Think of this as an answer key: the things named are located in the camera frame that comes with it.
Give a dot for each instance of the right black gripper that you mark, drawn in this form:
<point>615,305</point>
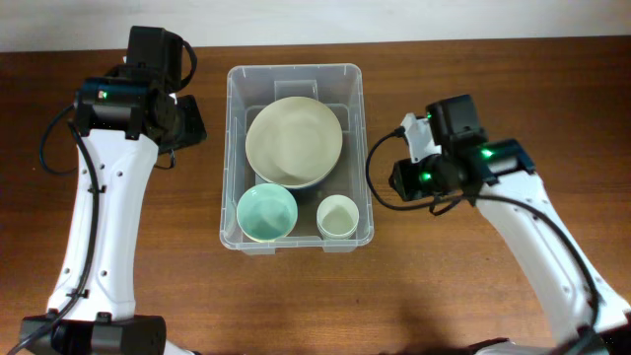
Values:
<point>406,187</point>

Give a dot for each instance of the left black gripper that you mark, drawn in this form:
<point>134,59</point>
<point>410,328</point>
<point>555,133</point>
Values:
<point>197,130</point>

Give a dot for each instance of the dark blue bowl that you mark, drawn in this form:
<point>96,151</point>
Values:
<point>315,185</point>

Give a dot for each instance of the cream white plastic cup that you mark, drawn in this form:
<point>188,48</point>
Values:
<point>337,214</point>

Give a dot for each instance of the cream plate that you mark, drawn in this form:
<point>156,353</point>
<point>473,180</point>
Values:
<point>295,142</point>

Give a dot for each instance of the mint green small bowl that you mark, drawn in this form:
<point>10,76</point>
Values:
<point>267,212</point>

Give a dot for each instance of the mint green plastic cup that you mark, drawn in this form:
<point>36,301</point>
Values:
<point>328,236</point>

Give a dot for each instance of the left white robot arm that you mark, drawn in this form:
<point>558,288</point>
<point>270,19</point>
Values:
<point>122,124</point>

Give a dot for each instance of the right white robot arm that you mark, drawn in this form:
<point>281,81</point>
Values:
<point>499,179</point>

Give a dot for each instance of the clear plastic storage container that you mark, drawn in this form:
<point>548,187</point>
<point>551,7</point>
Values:
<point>338,86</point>

